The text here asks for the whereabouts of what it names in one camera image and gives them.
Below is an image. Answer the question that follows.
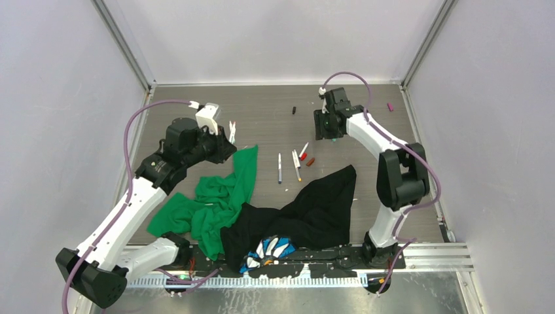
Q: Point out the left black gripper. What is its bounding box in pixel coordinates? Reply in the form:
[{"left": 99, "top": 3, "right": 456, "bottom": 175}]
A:
[{"left": 183, "top": 123, "right": 236, "bottom": 168}]

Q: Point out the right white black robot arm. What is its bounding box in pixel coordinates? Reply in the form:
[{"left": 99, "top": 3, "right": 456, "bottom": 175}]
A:
[{"left": 313, "top": 87, "right": 430, "bottom": 269}]

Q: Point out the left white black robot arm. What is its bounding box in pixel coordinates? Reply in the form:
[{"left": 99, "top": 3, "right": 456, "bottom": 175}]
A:
[{"left": 55, "top": 118, "right": 237, "bottom": 309}]

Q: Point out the white pen red cap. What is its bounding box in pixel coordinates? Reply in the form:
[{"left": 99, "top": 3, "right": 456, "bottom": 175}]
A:
[{"left": 298, "top": 142, "right": 310, "bottom": 161}]

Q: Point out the white pen black clip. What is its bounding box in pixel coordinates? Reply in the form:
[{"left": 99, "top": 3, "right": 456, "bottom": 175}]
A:
[{"left": 292, "top": 150, "right": 300, "bottom": 169}]

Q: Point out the white pen yellow tip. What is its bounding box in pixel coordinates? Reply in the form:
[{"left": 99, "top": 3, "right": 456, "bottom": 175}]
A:
[{"left": 295, "top": 167, "right": 302, "bottom": 182}]

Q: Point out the white pen blue tip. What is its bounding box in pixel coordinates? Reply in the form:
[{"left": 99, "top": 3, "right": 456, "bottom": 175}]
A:
[{"left": 277, "top": 152, "right": 283, "bottom": 184}]

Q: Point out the green cloth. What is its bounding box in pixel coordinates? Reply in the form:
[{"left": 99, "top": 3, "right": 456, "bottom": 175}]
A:
[{"left": 147, "top": 145, "right": 259, "bottom": 260}]

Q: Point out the black cloth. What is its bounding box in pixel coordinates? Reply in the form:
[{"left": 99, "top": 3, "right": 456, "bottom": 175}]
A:
[{"left": 220, "top": 165, "right": 357, "bottom": 272}]

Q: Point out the blue white patterned cloth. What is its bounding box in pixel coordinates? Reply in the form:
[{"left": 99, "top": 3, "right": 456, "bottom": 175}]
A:
[{"left": 239, "top": 235, "right": 296, "bottom": 273}]

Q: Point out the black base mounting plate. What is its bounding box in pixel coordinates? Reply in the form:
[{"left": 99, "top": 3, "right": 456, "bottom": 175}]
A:
[{"left": 162, "top": 244, "right": 395, "bottom": 279}]

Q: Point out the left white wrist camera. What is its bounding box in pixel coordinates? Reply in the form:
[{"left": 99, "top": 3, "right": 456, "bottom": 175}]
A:
[{"left": 195, "top": 103, "right": 220, "bottom": 135}]

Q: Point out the aluminium front rail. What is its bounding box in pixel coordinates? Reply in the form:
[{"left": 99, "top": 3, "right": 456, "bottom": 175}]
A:
[{"left": 81, "top": 242, "right": 474, "bottom": 290}]

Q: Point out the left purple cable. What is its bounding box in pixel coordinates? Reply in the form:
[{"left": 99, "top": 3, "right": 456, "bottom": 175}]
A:
[{"left": 61, "top": 99, "right": 222, "bottom": 314}]

